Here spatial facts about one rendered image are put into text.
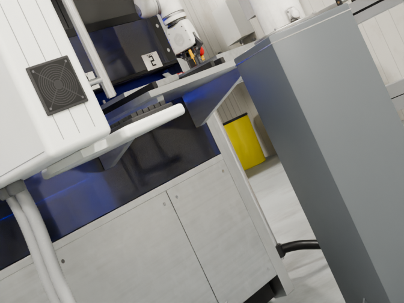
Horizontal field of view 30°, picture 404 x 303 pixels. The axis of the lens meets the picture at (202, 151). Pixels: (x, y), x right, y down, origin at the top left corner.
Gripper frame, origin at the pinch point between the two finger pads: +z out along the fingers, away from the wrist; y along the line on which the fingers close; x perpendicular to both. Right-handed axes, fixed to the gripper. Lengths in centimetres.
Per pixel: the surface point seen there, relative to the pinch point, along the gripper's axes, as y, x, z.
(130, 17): -17.2, -1.6, -25.5
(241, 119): -398, 530, 36
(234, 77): 8.8, 5.5, 10.8
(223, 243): -17, -8, 63
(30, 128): 33, -104, 6
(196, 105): -12.5, 5.4, 13.5
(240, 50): 20.2, -0.8, 3.8
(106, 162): -14, -45, 19
